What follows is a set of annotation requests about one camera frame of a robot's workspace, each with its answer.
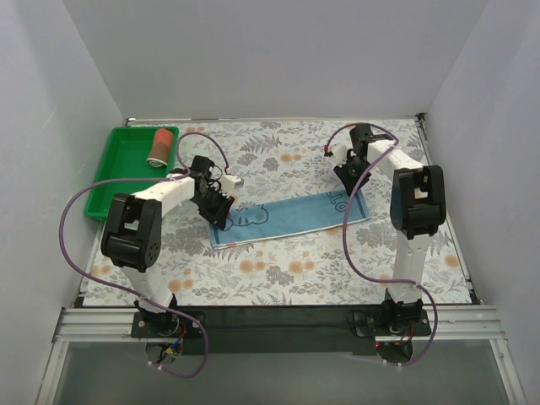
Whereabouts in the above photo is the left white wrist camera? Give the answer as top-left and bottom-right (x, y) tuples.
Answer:
(219, 174), (244, 197)

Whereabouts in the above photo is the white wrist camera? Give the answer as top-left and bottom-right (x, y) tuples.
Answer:
(324, 144), (348, 165)
(219, 174), (244, 197)

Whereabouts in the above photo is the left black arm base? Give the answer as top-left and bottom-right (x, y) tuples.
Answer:
(130, 311), (203, 338)

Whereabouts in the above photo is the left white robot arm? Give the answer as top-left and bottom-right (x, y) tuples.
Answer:
(100, 155), (244, 314)

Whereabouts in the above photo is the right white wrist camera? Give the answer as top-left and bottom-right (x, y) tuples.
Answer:
(324, 144), (348, 165)

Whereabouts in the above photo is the orange brown bear towel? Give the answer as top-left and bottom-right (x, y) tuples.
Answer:
(146, 128), (174, 167)

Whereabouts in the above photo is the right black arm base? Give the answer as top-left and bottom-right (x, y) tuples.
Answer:
(346, 306), (432, 338)

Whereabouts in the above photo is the blue towel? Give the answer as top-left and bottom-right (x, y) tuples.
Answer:
(209, 190), (370, 250)

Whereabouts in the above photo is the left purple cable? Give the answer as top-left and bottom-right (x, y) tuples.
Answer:
(58, 132), (231, 380)

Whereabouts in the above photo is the aluminium frame rail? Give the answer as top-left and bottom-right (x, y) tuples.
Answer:
(37, 305), (527, 404)

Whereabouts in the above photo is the green plastic tray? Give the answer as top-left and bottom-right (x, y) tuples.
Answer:
(84, 127), (176, 221)

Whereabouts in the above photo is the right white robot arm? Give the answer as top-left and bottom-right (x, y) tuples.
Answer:
(324, 122), (447, 332)

